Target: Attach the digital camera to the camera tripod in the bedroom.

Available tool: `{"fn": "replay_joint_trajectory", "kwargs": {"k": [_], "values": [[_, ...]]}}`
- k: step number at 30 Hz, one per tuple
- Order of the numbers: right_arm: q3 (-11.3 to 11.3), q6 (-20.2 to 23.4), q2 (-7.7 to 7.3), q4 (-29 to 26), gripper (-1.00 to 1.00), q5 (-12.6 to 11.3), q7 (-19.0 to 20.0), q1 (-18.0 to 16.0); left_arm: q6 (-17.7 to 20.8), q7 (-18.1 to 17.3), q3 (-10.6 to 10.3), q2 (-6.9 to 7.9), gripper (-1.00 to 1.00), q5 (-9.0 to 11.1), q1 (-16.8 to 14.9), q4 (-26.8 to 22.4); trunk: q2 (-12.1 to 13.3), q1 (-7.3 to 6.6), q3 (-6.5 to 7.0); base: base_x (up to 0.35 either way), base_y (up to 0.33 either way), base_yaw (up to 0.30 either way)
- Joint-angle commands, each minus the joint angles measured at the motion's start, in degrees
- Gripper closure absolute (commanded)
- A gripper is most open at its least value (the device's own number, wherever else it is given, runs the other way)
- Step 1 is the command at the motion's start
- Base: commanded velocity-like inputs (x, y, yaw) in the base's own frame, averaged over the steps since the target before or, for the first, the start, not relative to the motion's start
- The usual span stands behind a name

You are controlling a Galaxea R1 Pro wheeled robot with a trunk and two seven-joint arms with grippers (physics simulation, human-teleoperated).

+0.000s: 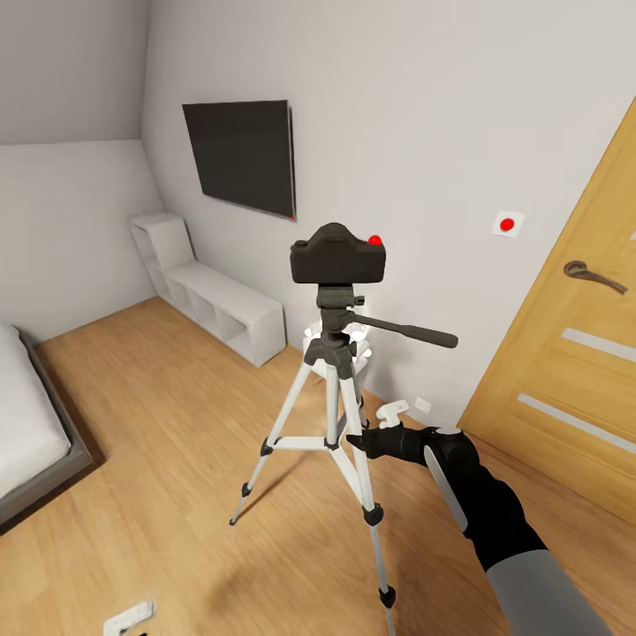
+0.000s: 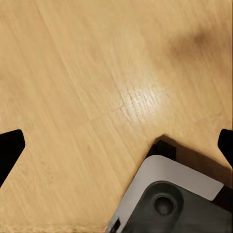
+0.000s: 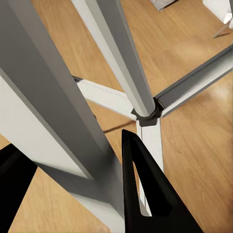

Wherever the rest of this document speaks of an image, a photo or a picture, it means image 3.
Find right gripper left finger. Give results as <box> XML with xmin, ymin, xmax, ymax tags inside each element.
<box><xmin>0</xmin><ymin>143</ymin><xmax>38</xmax><ymax>233</ymax></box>

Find camera tripod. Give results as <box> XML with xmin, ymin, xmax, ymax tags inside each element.
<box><xmin>0</xmin><ymin>0</ymin><xmax>233</xmax><ymax>233</ymax></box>

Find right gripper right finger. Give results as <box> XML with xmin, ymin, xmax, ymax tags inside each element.
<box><xmin>121</xmin><ymin>129</ymin><xmax>204</xmax><ymax>233</ymax></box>

